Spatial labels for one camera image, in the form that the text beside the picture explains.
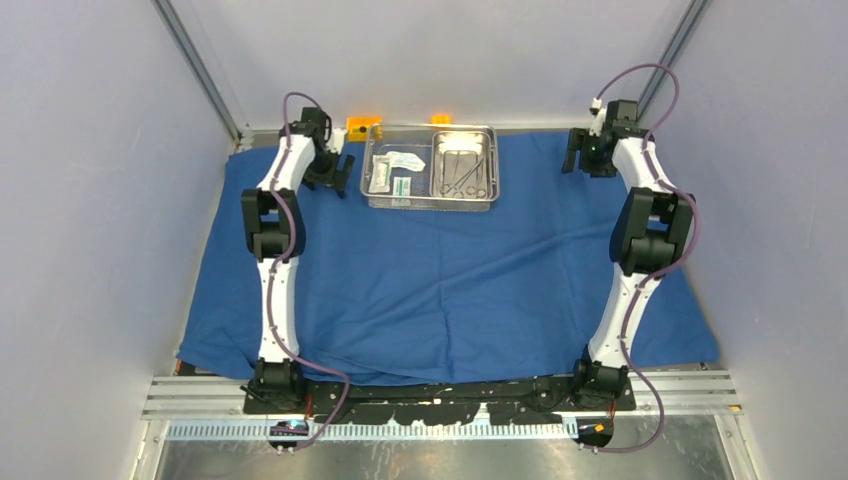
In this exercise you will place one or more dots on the white sterile pouch packet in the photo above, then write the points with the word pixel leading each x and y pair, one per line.
pixel 380 181

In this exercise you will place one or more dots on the crumpled clear plastic packet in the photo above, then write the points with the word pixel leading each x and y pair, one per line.
pixel 406 160

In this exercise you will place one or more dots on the steel surgical forceps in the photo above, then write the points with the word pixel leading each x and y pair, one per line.
pixel 467 184

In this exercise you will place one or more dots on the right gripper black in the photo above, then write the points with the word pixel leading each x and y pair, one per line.
pixel 598 170

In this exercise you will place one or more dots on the blue surgical drape cloth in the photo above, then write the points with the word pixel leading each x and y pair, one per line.
pixel 398 297

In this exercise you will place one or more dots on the large orange plastic block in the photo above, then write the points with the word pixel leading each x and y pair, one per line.
pixel 357 127

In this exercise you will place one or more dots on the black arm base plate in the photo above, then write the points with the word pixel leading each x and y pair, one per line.
pixel 528 401

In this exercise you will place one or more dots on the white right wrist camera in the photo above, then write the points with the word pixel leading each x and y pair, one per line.
pixel 598 110

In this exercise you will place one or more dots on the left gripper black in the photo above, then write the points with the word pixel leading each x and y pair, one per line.
pixel 333 178

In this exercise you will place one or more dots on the green white small packet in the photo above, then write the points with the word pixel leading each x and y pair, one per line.
pixel 401 187

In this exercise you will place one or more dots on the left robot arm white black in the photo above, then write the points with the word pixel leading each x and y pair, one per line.
pixel 309 155

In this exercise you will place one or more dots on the aluminium front frame rail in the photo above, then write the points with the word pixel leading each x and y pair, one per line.
pixel 211 407

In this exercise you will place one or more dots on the steel surgical scissors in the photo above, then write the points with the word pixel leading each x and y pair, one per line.
pixel 451 160

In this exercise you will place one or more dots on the wire mesh instrument basket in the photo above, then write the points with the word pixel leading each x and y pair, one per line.
pixel 417 139

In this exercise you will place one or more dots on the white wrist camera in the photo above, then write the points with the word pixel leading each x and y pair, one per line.
pixel 598 110
pixel 337 140

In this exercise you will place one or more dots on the small orange plastic block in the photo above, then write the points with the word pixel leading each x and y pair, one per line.
pixel 441 119

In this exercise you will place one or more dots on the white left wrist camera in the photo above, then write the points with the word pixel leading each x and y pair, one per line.
pixel 337 140

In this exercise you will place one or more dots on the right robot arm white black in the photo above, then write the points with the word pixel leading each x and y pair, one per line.
pixel 649 236

